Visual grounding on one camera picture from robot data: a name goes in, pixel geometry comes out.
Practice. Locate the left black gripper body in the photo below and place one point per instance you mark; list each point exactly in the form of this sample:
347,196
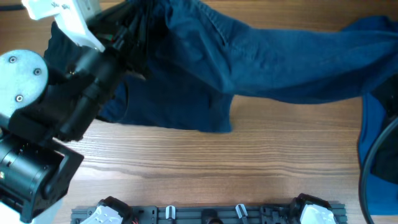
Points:
119,42

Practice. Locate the navy blue shorts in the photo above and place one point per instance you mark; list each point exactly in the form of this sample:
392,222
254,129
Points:
199,59

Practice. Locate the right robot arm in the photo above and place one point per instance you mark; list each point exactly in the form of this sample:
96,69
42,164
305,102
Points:
307,209

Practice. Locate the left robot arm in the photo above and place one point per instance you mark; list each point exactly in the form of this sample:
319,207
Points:
42,107

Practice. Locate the folded black garment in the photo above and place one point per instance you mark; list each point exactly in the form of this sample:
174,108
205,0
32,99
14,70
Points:
62,53

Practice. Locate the blue t-shirt pile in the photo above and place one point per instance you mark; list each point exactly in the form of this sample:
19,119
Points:
380,149

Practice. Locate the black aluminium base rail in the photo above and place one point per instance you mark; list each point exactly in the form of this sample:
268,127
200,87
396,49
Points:
265,214

